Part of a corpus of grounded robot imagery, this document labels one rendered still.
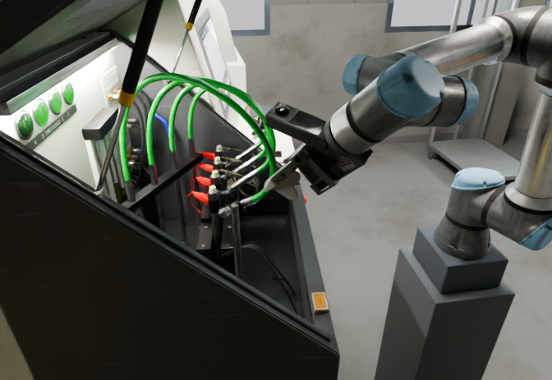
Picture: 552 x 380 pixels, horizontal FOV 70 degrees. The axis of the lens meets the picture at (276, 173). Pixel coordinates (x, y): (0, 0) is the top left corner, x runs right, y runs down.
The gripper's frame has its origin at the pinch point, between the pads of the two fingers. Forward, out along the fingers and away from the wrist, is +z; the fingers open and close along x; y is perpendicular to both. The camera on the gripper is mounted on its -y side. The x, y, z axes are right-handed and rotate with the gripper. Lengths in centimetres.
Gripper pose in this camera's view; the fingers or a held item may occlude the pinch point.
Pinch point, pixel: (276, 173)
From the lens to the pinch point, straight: 76.1
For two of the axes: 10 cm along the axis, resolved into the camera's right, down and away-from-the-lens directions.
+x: 5.3, -5.9, 6.1
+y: 7.0, 7.1, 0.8
